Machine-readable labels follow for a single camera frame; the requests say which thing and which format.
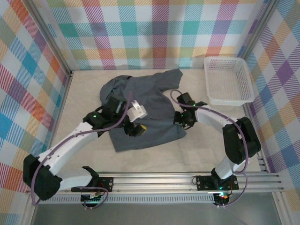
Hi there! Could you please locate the aluminium frame post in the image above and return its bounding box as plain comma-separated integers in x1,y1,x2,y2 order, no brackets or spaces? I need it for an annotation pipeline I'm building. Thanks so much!
24,0,75,77
239,0,281,60

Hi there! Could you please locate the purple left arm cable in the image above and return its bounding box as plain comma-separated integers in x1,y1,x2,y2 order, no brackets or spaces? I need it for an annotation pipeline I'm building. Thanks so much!
31,91,135,210

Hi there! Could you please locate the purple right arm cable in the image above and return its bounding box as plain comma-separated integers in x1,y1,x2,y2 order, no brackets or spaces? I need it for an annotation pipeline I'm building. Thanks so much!
170,89,249,208

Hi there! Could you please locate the aluminium side rail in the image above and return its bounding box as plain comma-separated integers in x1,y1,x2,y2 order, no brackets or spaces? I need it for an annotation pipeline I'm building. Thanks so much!
21,71,75,225
242,103,291,225

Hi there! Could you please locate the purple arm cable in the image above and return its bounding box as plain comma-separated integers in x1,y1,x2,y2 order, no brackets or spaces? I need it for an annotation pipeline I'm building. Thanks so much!
31,91,135,210
170,89,249,208

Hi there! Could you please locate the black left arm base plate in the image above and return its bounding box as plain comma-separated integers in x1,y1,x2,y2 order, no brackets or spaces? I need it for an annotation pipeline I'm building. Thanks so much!
93,177,115,192

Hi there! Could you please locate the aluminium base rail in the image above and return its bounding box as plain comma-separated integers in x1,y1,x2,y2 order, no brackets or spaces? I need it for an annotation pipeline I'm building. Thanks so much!
25,170,285,195

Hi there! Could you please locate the white plastic mesh basket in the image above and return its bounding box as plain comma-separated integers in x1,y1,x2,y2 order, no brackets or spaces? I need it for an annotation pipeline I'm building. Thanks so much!
203,56,256,106

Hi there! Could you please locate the slotted metal cable duct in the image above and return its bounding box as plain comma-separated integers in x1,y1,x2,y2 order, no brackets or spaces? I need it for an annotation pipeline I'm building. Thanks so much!
37,195,216,204

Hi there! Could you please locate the grey t-shirt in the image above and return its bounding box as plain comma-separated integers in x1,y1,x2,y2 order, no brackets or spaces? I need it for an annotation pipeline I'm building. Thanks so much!
99,68,188,153

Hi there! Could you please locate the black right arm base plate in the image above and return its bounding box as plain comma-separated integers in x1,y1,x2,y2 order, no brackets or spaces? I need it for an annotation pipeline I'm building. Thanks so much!
196,175,240,191

